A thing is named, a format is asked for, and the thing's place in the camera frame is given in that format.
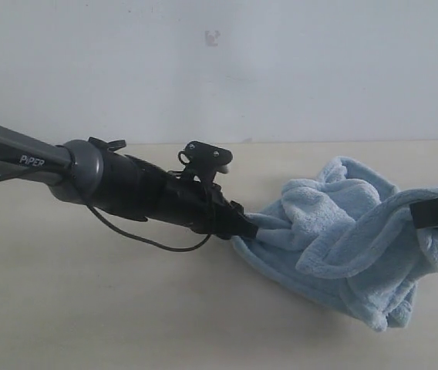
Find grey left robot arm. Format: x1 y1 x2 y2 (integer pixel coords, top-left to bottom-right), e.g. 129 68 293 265
0 126 258 240

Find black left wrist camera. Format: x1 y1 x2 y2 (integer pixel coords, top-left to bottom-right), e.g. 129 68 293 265
178 140 233 183

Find light blue fluffy towel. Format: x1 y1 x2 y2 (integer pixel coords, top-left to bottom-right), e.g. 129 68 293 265
232 156 438 332

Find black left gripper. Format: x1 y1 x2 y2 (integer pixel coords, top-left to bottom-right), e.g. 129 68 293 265
89 150 258 239

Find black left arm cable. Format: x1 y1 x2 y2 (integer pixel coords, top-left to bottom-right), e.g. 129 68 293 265
0 169 210 254

